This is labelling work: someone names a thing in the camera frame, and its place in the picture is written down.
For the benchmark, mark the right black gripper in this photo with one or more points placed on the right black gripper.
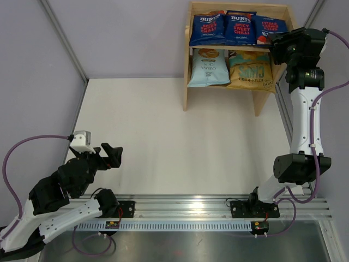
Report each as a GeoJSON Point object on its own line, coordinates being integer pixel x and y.
{"type": "Point", "coordinates": [282, 40]}

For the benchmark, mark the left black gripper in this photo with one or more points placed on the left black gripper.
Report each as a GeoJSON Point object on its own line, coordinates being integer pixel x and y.
{"type": "Point", "coordinates": [114, 154]}

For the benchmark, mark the blue Burts chips bag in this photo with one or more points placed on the blue Burts chips bag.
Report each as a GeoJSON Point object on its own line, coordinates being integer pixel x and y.
{"type": "Point", "coordinates": [265, 26]}
{"type": "Point", "coordinates": [208, 29]}
{"type": "Point", "coordinates": [239, 28]}

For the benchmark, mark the large yellow kettle chips bag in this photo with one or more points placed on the large yellow kettle chips bag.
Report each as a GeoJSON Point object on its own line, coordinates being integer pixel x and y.
{"type": "Point", "coordinates": [250, 70]}

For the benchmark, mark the light blue cassava chips bag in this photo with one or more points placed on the light blue cassava chips bag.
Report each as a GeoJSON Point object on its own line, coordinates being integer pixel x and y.
{"type": "Point", "coordinates": [208, 68]}

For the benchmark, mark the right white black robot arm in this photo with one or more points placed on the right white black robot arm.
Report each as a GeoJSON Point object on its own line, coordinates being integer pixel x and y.
{"type": "Point", "coordinates": [298, 172]}

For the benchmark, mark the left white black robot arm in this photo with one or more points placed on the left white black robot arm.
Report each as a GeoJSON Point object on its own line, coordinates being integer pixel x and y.
{"type": "Point", "coordinates": [38, 223]}

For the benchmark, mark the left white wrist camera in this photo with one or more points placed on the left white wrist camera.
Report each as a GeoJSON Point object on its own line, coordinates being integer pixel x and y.
{"type": "Point", "coordinates": [81, 142]}

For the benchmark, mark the right aluminium frame post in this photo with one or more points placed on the right aluminium frame post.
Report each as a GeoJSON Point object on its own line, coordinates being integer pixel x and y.
{"type": "Point", "coordinates": [319, 4]}

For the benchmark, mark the aluminium frame post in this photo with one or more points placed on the aluminium frame post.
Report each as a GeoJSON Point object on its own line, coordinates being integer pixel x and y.
{"type": "Point", "coordinates": [319, 4]}
{"type": "Point", "coordinates": [56, 25]}

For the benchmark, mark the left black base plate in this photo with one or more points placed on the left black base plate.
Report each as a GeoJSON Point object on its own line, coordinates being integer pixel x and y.
{"type": "Point", "coordinates": [125, 208]}

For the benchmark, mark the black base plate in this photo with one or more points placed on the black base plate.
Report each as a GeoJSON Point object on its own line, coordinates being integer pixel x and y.
{"type": "Point", "coordinates": [125, 208]}
{"type": "Point", "coordinates": [240, 210]}

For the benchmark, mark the white slotted cable duct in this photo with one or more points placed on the white slotted cable duct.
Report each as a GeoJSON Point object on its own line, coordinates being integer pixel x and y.
{"type": "Point", "coordinates": [167, 226]}

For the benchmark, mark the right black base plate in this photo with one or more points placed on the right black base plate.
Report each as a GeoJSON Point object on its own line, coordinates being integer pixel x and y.
{"type": "Point", "coordinates": [240, 210]}

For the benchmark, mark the left aluminium frame post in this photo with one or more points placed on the left aluminium frame post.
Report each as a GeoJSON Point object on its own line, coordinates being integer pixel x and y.
{"type": "Point", "coordinates": [56, 25]}

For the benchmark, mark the aluminium mounting rail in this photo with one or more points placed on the aluminium mounting rail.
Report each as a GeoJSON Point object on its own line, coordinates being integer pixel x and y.
{"type": "Point", "coordinates": [207, 208]}

